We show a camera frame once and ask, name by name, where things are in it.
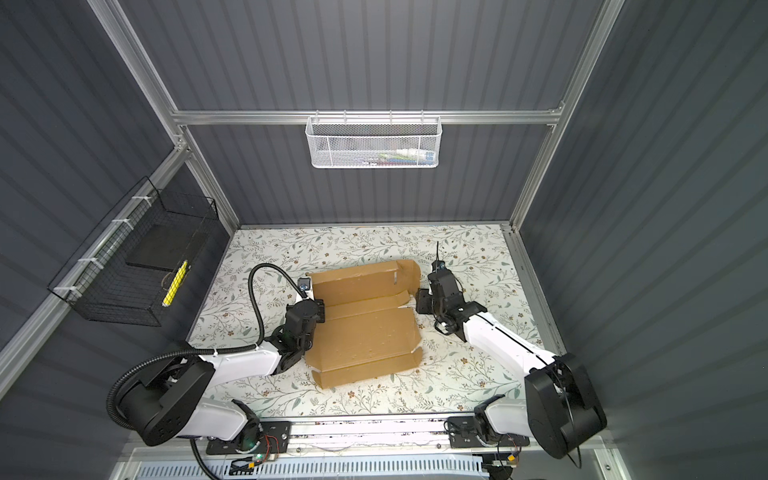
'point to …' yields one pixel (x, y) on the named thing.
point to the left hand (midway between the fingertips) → (311, 294)
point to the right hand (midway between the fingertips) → (426, 296)
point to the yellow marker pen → (167, 301)
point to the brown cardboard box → (367, 330)
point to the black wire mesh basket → (124, 272)
